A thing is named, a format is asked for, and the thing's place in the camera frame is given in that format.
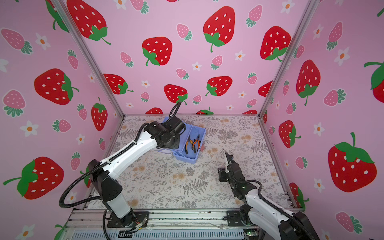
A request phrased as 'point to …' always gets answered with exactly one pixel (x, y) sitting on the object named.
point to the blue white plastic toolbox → (179, 154)
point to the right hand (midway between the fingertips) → (220, 168)
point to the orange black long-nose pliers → (195, 140)
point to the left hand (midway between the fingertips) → (175, 143)
